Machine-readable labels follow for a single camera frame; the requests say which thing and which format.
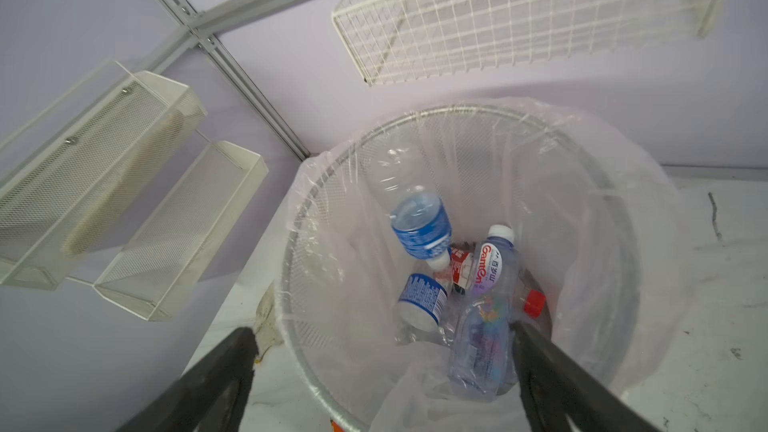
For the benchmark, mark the white mesh two-tier shelf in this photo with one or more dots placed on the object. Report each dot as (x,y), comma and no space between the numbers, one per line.
(60,200)

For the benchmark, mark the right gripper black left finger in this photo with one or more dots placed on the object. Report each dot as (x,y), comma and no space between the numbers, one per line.
(211,396)

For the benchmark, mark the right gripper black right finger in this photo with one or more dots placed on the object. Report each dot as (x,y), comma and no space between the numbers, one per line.
(559,395)

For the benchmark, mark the grey bin with plastic liner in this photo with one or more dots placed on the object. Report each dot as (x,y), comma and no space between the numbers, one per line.
(599,229)

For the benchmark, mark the red label red cap bottle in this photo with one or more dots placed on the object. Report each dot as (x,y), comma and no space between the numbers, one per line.
(494,268)

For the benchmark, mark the white wire wall basket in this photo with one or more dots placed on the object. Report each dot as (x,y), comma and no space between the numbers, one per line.
(397,41)

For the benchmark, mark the clear bottle white cap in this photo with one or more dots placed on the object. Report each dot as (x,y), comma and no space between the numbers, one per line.
(481,347)

